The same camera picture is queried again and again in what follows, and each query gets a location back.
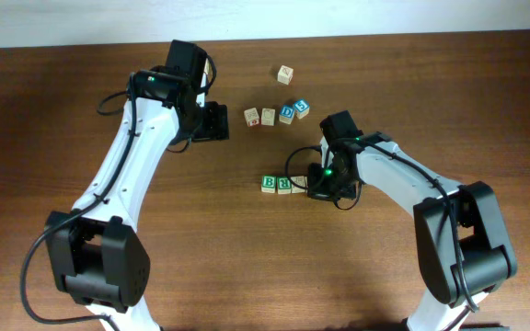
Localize wooden block green letter R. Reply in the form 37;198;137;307
277;177;292;194

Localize wooden block green letter B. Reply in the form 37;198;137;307
260;176;277;194

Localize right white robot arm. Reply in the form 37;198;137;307
320;132;518;330

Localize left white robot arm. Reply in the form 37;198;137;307
37;68;228;330

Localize wooden block red letter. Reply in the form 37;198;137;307
243;108;260;127

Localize far wooden block green side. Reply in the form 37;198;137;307
204;60;211;76

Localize wooden block blue letter D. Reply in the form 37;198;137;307
279;105;294;124

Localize wooden block blue number 5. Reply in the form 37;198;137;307
293;99;310;119

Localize wooden block red side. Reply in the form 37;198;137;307
277;65;294;85

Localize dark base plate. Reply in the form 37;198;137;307
458;325;511;331

